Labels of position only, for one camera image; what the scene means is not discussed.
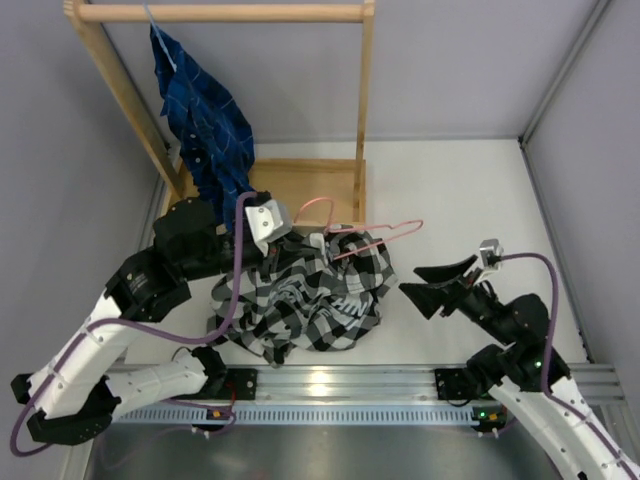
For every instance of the blue plaid shirt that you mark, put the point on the blue plaid shirt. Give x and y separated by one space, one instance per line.
216 140

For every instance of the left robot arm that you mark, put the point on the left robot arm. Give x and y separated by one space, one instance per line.
75 398

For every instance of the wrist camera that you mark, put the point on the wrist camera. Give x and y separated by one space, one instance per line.
491 252
268 222

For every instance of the black white checkered shirt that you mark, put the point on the black white checkered shirt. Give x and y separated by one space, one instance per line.
320 293

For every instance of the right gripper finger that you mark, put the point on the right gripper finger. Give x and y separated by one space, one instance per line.
429 299
445 273

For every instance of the light blue hanger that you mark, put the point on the light blue hanger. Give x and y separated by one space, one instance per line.
161 51

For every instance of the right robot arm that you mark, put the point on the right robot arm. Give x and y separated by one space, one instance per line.
521 369

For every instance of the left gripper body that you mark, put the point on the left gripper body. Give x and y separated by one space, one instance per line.
269 261

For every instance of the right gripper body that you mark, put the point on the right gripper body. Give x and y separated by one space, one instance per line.
473 301

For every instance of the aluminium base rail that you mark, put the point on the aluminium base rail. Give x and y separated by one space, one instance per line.
339 385

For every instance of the white slotted cable duct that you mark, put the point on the white slotted cable duct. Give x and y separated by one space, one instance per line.
307 415

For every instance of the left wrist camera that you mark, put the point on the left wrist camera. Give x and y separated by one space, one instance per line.
268 222

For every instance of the wooden clothes rack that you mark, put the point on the wooden clothes rack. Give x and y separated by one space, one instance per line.
295 181

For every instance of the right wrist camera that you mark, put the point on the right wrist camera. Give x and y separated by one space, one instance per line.
491 252

